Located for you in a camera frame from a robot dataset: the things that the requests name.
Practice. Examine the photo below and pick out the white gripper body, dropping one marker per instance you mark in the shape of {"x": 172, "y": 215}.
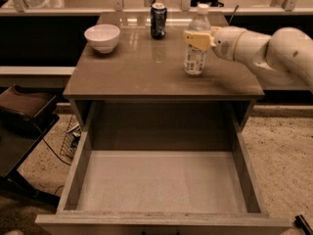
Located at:
{"x": 224, "y": 42}

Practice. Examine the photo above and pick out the clear plastic water bottle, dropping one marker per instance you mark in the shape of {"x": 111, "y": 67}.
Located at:
{"x": 194, "y": 57}

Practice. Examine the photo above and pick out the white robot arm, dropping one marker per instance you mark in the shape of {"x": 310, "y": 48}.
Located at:
{"x": 279, "y": 59}

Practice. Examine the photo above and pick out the grey cabinet with glossy top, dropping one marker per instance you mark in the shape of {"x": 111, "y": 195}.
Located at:
{"x": 143, "y": 69}

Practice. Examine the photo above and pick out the open grey drawer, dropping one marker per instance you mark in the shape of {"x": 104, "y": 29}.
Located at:
{"x": 161, "y": 168}

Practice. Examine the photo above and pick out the dark blue soda can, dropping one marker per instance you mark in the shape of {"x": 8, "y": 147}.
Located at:
{"x": 158, "y": 20}

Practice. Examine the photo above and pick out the white ceramic bowl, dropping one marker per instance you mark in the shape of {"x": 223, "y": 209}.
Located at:
{"x": 102, "y": 37}

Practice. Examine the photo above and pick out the dark chair at left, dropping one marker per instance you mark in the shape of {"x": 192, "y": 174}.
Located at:
{"x": 25, "y": 119}

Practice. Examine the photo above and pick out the black object bottom right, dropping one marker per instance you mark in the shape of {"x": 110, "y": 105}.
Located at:
{"x": 301, "y": 223}

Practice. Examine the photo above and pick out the wire mesh basket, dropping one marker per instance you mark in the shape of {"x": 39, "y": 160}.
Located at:
{"x": 71, "y": 139}

